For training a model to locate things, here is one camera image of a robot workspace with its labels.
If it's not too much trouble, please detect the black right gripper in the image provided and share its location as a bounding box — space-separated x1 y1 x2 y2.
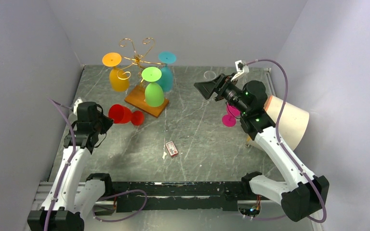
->
194 73 250 115

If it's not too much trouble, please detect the red plastic wine glass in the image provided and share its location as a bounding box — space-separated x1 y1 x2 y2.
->
108 104 145 126

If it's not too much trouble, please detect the pink plastic wine glass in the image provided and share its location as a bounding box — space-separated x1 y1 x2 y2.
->
222 104 240 127

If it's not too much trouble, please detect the blue plastic wine glass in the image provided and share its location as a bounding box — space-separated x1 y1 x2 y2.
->
156 51 177 92

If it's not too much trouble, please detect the orange plastic wine glass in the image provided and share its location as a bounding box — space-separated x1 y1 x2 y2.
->
102 52 130 92

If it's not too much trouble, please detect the green plastic wine glass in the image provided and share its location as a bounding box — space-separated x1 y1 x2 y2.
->
142 67 165 107

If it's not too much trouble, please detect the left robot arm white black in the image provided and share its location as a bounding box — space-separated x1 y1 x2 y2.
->
27 102 114 231

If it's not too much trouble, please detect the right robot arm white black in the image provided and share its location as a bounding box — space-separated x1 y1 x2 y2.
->
194 74 330 223

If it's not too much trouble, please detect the clear wine glass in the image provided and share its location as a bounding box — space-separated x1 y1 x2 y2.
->
203 70 217 81

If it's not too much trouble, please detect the small red white card box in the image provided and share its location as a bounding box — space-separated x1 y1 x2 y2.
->
165 141 179 157

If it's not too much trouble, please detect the cream drum-shaped toy box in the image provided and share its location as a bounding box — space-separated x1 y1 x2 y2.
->
264 95 310 150

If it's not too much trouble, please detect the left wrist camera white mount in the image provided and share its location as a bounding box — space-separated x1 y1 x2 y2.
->
73 97 84 116

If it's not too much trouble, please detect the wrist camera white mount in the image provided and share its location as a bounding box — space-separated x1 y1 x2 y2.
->
231 60 249 84
73 97 84 116

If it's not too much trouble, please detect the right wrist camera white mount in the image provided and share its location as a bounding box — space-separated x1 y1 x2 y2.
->
231 60 249 84

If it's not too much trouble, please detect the gold wire wine glass rack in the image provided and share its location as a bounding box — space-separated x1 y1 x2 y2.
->
119 38 169 118

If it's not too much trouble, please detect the aluminium frame rail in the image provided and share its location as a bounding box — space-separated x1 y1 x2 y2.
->
33 67 315 205

